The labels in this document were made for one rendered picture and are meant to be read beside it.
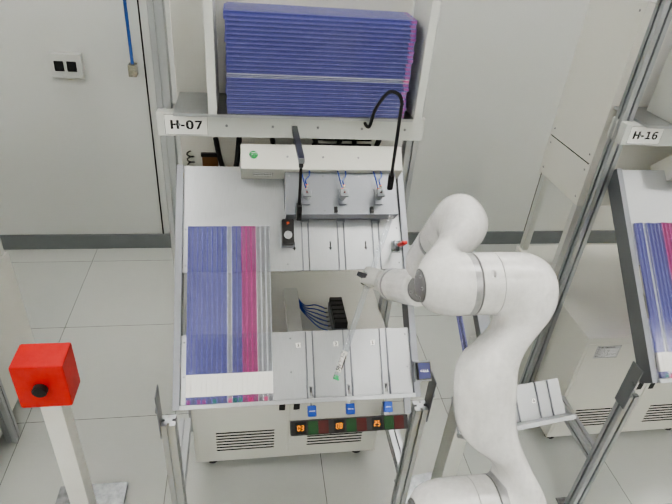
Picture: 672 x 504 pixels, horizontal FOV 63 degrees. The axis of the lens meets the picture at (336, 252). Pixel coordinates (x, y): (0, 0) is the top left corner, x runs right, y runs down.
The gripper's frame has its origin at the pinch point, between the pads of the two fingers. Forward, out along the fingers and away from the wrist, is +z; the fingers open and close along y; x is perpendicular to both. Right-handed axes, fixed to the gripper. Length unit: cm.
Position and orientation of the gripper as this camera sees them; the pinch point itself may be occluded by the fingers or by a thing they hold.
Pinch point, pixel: (369, 281)
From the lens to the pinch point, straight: 155.6
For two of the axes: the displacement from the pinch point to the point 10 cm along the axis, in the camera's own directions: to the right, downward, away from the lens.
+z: -3.1, 0.0, 9.5
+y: -8.6, -4.2, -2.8
